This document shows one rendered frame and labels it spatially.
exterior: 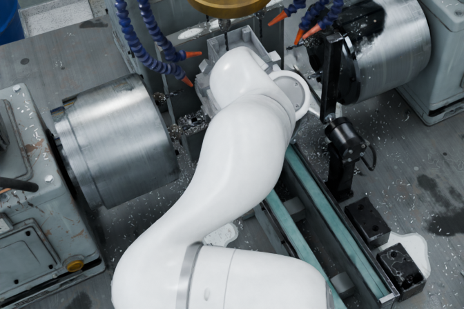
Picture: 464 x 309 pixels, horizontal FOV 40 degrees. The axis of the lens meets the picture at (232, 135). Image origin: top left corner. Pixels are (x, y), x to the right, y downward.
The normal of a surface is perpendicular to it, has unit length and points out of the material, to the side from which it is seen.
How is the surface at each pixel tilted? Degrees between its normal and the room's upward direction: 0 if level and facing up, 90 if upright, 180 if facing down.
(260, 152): 43
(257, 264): 23
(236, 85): 34
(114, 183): 73
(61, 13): 0
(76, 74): 0
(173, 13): 90
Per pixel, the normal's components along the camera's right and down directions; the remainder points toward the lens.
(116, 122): 0.09, -0.31
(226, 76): -0.65, -0.39
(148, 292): -0.21, -0.11
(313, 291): 0.50, -0.54
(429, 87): -0.90, 0.38
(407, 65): 0.41, 0.60
